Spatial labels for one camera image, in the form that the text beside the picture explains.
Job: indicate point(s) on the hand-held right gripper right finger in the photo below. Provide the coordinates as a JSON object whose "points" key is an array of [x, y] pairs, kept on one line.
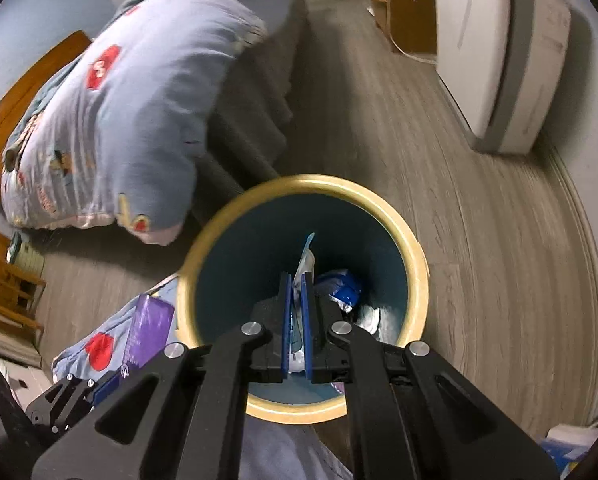
{"points": [[307, 330]]}

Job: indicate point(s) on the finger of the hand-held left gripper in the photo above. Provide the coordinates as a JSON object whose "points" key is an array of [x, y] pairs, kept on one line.
{"points": [[11, 405], [64, 400]]}

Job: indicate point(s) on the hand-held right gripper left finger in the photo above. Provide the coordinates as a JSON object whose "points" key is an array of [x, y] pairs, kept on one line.
{"points": [[286, 330]]}

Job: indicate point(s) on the dark blue plastic bag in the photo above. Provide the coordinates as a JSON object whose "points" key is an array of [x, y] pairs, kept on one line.
{"points": [[344, 287]]}

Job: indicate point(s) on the white tissue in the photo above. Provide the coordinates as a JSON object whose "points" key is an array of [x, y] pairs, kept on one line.
{"points": [[374, 320]]}

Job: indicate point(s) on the clear blue plastic wrapper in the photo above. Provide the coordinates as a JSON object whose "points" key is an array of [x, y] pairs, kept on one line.
{"points": [[306, 260]]}

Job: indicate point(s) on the blue bin with yellow rim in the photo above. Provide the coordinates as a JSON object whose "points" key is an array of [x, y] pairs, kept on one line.
{"points": [[239, 240]]}

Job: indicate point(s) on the purple packet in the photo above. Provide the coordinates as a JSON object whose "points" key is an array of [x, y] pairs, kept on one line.
{"points": [[149, 325]]}

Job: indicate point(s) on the blue printed blanket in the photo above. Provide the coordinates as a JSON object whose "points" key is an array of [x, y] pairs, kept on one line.
{"points": [[104, 330]]}

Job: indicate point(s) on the wooden chair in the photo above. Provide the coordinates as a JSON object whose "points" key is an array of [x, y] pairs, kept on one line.
{"points": [[6, 285]]}

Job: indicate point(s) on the small green bin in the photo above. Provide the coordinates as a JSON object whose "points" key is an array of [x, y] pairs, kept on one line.
{"points": [[29, 257]]}

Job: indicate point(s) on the wooden bed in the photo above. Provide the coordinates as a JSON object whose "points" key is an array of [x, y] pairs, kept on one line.
{"points": [[249, 125]]}

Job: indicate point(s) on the blue printed duvet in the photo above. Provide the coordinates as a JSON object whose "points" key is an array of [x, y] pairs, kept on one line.
{"points": [[144, 110]]}

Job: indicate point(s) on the blue white box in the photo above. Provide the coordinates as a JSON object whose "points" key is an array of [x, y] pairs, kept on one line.
{"points": [[569, 447]]}

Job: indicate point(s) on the wooden nightstand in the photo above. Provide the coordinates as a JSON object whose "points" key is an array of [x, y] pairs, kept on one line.
{"points": [[409, 10]]}

